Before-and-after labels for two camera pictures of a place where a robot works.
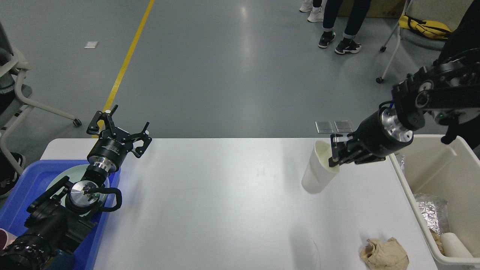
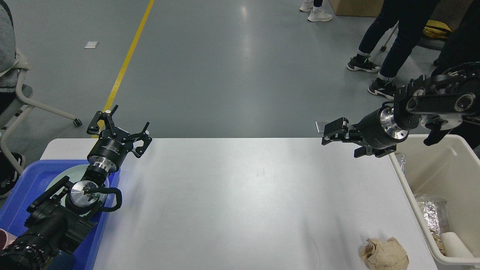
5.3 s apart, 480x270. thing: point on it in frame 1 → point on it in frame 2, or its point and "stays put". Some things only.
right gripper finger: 353,157 → 325,140
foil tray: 402,161 stays put
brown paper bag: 387,254 stays put
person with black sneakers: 332,9 → 412,15
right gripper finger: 339,143 → 338,126
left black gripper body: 108,152 stays put
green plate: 75,173 stays put
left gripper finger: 143,136 stays put
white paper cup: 452,247 stays put
